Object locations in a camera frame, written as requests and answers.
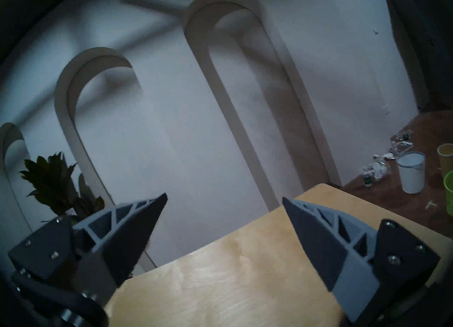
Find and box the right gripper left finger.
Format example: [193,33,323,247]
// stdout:
[8,193,167,304]

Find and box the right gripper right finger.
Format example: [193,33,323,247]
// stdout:
[282,198,441,322]

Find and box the pile of floor trash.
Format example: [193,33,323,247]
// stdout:
[360,130,414,187]

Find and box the tall potted plant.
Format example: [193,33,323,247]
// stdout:
[19,152,105,224]

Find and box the light wooden table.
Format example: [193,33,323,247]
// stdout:
[104,183,453,327]

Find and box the white plastic bucket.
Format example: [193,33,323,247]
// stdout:
[396,152,426,194]

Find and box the green mesh basket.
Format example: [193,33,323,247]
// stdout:
[443,170,453,217]

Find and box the tan paper cup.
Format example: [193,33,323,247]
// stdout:
[437,143,453,178]

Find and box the dark doorway panel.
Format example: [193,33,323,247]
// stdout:
[382,0,453,112]

